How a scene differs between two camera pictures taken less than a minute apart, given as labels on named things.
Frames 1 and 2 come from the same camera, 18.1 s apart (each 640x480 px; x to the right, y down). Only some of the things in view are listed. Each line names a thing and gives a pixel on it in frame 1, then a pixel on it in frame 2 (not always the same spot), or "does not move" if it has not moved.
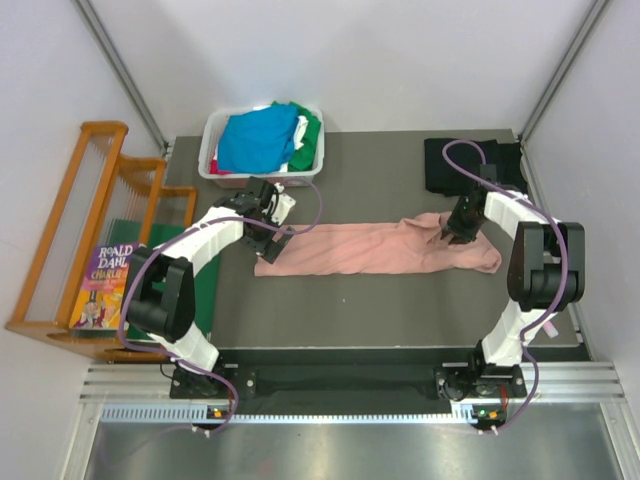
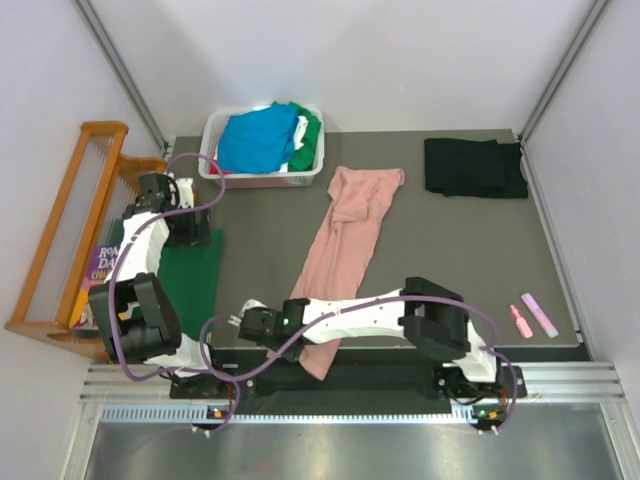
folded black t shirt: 455,166 does not move
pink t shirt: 415,245 to 343,252
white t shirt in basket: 301,125 does not move
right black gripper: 460,234 to 291,355
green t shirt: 302,158 does not move
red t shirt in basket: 213,168 does not move
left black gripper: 275,246 to 191,232
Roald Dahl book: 101,298 does not move
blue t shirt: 257,141 does not move
